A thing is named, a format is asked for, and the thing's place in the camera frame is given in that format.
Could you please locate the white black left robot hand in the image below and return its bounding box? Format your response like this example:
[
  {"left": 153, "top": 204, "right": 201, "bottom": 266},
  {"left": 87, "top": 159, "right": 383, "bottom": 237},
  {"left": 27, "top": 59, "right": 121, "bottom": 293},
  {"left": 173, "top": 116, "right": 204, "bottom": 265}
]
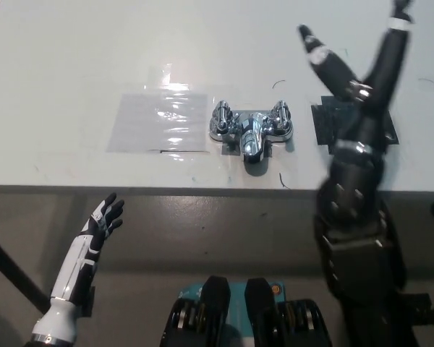
[{"left": 49, "top": 192, "right": 97, "bottom": 316}]

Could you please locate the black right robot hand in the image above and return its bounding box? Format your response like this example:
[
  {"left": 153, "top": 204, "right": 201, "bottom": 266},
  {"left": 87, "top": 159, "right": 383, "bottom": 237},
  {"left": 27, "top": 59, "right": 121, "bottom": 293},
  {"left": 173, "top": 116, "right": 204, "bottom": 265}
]
[{"left": 297, "top": 0, "right": 414, "bottom": 240}]

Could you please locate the chrome faucet lever handle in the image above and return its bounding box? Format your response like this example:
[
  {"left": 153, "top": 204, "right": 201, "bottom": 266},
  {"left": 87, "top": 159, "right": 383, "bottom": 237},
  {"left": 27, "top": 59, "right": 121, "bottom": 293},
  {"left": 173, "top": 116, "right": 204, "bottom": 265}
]
[
  {"left": 212, "top": 100, "right": 234, "bottom": 131},
  {"left": 271, "top": 100, "right": 294, "bottom": 130}
]

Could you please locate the black diagonal desk leg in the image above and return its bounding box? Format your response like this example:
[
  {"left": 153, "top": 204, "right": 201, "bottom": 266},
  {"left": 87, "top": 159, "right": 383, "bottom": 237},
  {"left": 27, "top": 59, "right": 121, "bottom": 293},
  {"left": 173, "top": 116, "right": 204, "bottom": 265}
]
[{"left": 0, "top": 229, "right": 51, "bottom": 316}]

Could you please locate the chrome faucet body with spout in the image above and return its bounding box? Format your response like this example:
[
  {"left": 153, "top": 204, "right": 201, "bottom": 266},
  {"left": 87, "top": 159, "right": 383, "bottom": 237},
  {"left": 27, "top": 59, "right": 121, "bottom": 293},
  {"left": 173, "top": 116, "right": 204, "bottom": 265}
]
[{"left": 208, "top": 109, "right": 294, "bottom": 165}]

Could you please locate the black tape patch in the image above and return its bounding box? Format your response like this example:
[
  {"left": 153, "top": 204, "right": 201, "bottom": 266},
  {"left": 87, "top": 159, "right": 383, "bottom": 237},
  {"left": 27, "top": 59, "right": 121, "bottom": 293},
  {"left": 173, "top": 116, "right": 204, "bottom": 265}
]
[{"left": 310, "top": 95, "right": 399, "bottom": 153}]

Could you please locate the grey laminated paper sheet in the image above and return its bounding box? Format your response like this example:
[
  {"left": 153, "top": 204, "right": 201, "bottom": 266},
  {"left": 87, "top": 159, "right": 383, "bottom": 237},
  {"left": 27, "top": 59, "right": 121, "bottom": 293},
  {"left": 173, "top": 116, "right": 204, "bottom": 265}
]
[{"left": 106, "top": 93, "right": 209, "bottom": 154}]

